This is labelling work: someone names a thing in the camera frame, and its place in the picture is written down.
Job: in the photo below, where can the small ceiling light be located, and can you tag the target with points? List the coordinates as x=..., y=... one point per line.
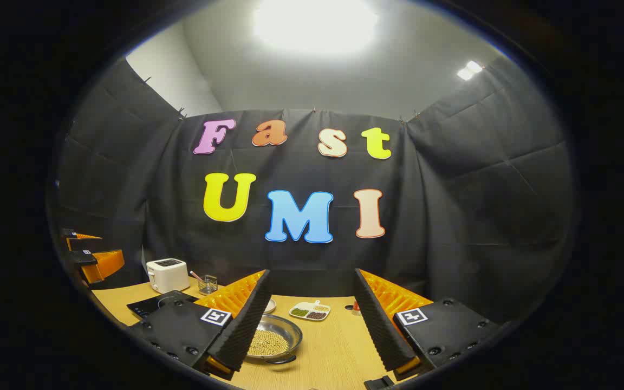
x=469, y=70

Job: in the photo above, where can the white oval plate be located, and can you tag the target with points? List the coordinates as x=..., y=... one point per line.
x=271, y=306

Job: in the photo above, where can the black backdrop cloth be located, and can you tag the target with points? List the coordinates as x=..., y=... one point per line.
x=453, y=189

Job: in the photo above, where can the black induction cooktop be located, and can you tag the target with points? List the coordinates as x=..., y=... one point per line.
x=147, y=307

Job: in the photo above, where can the clear water bottle red label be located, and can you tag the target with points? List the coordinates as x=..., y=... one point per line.
x=356, y=309

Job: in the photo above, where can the pink straw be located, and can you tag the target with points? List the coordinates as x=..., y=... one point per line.
x=196, y=276

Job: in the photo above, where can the large ceiling light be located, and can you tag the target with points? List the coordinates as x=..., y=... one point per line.
x=314, y=24

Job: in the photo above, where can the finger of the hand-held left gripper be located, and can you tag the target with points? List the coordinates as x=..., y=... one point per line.
x=73, y=237
x=103, y=262

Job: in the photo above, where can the white toaster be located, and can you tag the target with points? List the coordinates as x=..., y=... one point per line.
x=167, y=276

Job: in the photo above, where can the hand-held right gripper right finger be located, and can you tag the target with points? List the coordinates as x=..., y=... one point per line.
x=377, y=319

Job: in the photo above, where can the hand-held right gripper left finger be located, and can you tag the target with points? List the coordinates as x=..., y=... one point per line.
x=249, y=319

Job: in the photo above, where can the white divided dish with beans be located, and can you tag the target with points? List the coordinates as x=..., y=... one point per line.
x=310, y=311

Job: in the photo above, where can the pile of soybeans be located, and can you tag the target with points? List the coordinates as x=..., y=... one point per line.
x=268, y=342

